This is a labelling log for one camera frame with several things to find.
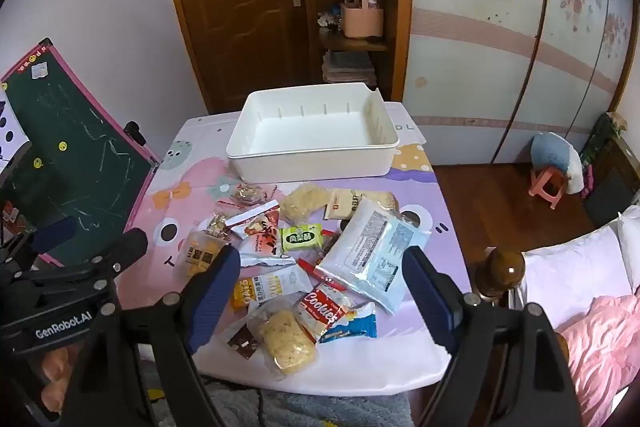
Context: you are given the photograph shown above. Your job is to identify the silver foil packet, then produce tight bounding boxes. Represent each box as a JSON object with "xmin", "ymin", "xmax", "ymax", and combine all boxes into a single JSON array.
[{"xmin": 237, "ymin": 239, "xmax": 297, "ymax": 269}]

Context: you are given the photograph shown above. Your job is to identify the clear packet yellow bun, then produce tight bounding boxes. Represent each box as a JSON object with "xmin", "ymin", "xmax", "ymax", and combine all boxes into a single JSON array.
[{"xmin": 247, "ymin": 302, "xmax": 319, "ymax": 378}]

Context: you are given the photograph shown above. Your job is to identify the wooden corner shelf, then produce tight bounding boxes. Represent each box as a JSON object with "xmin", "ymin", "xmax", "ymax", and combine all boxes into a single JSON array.
[{"xmin": 300, "ymin": 0, "xmax": 413, "ymax": 102}]

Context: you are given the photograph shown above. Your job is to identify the black box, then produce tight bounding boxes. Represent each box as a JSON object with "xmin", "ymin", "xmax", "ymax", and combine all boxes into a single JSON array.
[{"xmin": 582, "ymin": 179, "xmax": 640, "ymax": 228}]

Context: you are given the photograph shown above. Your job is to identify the green chalkboard pink frame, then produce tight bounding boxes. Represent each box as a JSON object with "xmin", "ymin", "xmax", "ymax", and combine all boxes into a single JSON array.
[{"xmin": 0, "ymin": 38, "xmax": 162, "ymax": 268}]

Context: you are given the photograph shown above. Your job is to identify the beige wafer packet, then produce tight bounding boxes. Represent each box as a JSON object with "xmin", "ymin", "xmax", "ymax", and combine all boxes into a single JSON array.
[{"xmin": 324, "ymin": 188, "xmax": 400, "ymax": 222}]

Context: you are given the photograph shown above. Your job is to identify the dark brown snack packet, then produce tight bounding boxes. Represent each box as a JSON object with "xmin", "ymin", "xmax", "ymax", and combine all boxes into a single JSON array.
[{"xmin": 227, "ymin": 322, "xmax": 263, "ymax": 360}]

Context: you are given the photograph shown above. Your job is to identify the small brown candy packet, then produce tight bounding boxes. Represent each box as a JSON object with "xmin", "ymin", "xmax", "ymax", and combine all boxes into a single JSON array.
[{"xmin": 204, "ymin": 213, "xmax": 233, "ymax": 240}]

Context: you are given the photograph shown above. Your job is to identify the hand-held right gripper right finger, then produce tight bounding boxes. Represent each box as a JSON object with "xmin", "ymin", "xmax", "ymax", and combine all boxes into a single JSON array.
[{"xmin": 401, "ymin": 246, "xmax": 583, "ymax": 427}]

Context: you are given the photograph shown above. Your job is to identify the pink basket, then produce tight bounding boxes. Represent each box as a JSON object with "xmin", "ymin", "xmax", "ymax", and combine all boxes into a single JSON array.
[{"xmin": 340, "ymin": 0, "xmax": 385, "ymax": 40}]

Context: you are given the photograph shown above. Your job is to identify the black chalkboard knob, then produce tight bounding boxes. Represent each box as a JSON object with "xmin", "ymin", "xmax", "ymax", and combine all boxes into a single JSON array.
[{"xmin": 123, "ymin": 121, "xmax": 147, "ymax": 148}]

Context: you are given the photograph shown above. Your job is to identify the blue white snack packet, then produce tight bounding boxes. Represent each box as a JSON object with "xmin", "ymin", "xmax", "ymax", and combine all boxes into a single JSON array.
[{"xmin": 320, "ymin": 301, "xmax": 377, "ymax": 344}]

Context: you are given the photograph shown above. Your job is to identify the wooden door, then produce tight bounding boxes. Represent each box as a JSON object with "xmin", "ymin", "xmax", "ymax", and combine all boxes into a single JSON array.
[{"xmin": 159, "ymin": 0, "xmax": 311, "ymax": 115}]

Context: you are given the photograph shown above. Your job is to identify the folded towels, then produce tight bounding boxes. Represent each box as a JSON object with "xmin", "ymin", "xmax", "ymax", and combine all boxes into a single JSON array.
[{"xmin": 321, "ymin": 49, "xmax": 377, "ymax": 85}]

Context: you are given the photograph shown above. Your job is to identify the white pillow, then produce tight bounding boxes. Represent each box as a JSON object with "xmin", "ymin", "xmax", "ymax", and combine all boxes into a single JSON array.
[
  {"xmin": 520, "ymin": 227, "xmax": 632, "ymax": 333},
  {"xmin": 617, "ymin": 204, "xmax": 640, "ymax": 293}
]

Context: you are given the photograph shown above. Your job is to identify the white plastic bin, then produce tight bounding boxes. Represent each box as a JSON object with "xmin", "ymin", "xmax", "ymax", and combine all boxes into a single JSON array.
[{"xmin": 226, "ymin": 83, "xmax": 401, "ymax": 184}]

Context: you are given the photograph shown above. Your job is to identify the clear packet pale crackers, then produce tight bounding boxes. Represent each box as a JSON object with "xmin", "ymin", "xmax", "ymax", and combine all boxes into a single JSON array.
[{"xmin": 278, "ymin": 183, "xmax": 331, "ymax": 224}]

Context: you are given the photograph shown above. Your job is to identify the yellow clear snack bag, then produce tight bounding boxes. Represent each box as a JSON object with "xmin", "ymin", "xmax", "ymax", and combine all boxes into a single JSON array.
[{"xmin": 172, "ymin": 231, "xmax": 226, "ymax": 280}]

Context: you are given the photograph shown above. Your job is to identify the white dotted board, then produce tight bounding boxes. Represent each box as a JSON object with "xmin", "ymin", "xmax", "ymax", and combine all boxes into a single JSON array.
[{"xmin": 0, "ymin": 84, "xmax": 32, "ymax": 168}]

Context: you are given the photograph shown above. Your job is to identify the pink quilt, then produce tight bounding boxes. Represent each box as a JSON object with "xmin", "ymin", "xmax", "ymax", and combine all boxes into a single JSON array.
[{"xmin": 555, "ymin": 292, "xmax": 640, "ymax": 427}]

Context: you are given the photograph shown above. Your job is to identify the person's left hand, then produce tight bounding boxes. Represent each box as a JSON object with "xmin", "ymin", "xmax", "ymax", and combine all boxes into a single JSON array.
[{"xmin": 39, "ymin": 346, "xmax": 83, "ymax": 410}]

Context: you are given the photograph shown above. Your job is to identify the cartoon printed tablecloth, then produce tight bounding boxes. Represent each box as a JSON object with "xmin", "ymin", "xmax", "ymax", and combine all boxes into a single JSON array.
[{"xmin": 117, "ymin": 101, "xmax": 473, "ymax": 397}]

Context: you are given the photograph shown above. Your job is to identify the red stick packet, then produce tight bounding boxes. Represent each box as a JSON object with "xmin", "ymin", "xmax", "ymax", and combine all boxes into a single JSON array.
[{"xmin": 297, "ymin": 257, "xmax": 346, "ymax": 293}]

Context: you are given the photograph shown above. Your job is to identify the green snack packet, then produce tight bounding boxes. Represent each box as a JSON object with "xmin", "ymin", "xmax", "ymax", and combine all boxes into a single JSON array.
[{"xmin": 280, "ymin": 223, "xmax": 325, "ymax": 253}]

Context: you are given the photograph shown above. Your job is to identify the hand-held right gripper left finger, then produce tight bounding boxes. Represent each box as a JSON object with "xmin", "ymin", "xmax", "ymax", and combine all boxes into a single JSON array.
[{"xmin": 60, "ymin": 244, "xmax": 242, "ymax": 427}]

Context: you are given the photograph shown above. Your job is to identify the white orange snack packet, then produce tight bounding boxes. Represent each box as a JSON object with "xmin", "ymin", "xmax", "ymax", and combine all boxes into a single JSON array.
[{"xmin": 230, "ymin": 263, "xmax": 313, "ymax": 310}]

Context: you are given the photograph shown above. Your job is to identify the wooden bedpost knob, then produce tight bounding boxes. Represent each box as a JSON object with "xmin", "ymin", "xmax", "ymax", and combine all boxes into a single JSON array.
[{"xmin": 475, "ymin": 247, "xmax": 527, "ymax": 303}]

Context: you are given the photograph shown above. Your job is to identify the white red strip packet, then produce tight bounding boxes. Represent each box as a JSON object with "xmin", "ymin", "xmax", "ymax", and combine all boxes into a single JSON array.
[{"xmin": 223, "ymin": 201, "xmax": 280, "ymax": 228}]

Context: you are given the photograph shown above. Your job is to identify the small gold candy packet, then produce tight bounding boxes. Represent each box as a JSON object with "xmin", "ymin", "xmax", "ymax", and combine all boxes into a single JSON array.
[{"xmin": 216, "ymin": 184, "xmax": 278, "ymax": 208}]

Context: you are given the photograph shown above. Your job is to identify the large white blue packet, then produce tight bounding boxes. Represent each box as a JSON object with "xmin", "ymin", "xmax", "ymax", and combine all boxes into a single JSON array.
[{"xmin": 315, "ymin": 197, "xmax": 432, "ymax": 314}]

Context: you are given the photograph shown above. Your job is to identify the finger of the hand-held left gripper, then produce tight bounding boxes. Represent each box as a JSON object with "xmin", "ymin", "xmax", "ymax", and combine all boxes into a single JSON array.
[
  {"xmin": 15, "ymin": 228, "xmax": 150, "ymax": 303},
  {"xmin": 30, "ymin": 216, "xmax": 81, "ymax": 258}
]

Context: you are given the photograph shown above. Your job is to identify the grey rug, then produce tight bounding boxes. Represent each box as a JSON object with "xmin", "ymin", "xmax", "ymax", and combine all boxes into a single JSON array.
[{"xmin": 135, "ymin": 357, "xmax": 416, "ymax": 427}]

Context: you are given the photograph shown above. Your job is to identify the floral wardrobe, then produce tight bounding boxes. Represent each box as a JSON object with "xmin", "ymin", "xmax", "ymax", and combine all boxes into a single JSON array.
[{"xmin": 400, "ymin": 0, "xmax": 640, "ymax": 168}]

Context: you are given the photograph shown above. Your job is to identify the red orange snack packet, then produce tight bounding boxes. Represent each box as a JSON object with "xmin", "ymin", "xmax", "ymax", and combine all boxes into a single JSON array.
[{"xmin": 243, "ymin": 213, "xmax": 281, "ymax": 258}]

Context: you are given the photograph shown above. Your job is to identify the red cookie packet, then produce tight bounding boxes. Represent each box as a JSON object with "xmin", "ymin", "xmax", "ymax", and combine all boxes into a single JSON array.
[{"xmin": 295, "ymin": 283, "xmax": 357, "ymax": 342}]

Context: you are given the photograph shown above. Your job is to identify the pink plastic stool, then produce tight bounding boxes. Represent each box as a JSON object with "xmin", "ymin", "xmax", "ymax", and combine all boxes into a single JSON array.
[{"xmin": 529, "ymin": 167, "xmax": 568, "ymax": 210}]

